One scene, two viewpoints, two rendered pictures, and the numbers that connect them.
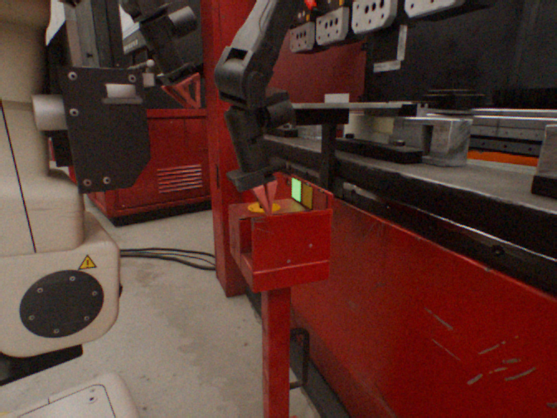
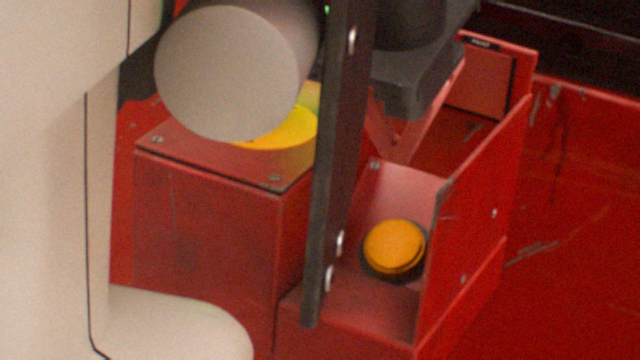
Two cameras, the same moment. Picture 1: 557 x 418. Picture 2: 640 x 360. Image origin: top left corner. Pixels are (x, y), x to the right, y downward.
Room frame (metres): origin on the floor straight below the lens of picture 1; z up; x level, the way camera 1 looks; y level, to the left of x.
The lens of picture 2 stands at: (0.19, 0.53, 1.15)
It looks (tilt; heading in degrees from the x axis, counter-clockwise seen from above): 28 degrees down; 315
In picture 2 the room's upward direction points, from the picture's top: 5 degrees clockwise
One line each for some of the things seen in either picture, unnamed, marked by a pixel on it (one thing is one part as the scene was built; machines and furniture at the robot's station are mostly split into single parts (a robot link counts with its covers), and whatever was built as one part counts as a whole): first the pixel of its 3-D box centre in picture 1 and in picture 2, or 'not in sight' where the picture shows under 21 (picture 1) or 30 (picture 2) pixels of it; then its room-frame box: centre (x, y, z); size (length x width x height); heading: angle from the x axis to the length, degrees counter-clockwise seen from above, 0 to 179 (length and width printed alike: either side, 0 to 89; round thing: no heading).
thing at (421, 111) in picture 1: (392, 109); not in sight; (0.91, -0.29, 0.98); 0.20 x 0.03 x 0.03; 22
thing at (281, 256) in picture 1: (275, 226); (331, 179); (0.70, 0.01, 0.75); 0.20 x 0.16 x 0.18; 20
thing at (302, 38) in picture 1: (310, 26); not in sight; (1.34, -0.11, 1.26); 0.15 x 0.09 x 0.17; 22
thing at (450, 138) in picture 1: (394, 135); not in sight; (0.90, -0.29, 0.92); 0.39 x 0.06 x 0.10; 22
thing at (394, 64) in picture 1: (387, 50); not in sight; (0.95, -0.27, 1.13); 0.10 x 0.02 x 0.10; 22
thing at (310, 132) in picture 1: (294, 123); not in sight; (1.46, -0.06, 0.92); 0.50 x 0.06 x 0.10; 22
